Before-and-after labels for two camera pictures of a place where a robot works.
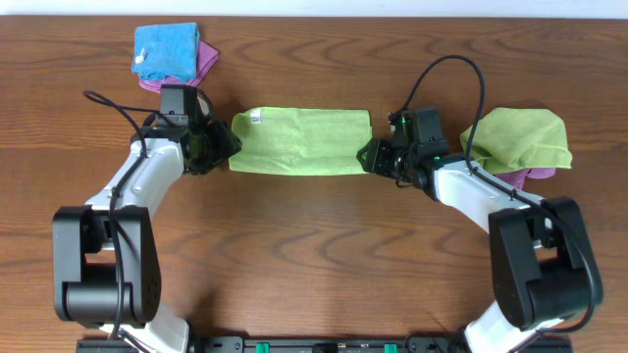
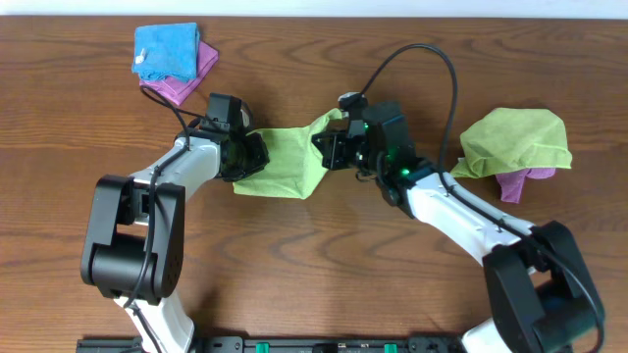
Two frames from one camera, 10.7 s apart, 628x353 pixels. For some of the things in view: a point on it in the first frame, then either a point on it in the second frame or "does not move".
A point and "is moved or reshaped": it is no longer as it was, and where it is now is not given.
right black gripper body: x=378 y=157 to x=340 y=151
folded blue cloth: x=167 y=52 does not move
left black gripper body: x=216 y=145 to x=256 y=154
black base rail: x=311 y=344 does not move
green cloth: x=299 y=141 is moved or reshaped
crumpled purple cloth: x=518 y=177 does not move
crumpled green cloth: x=516 y=139 does not move
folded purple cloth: x=207 y=58 does not move
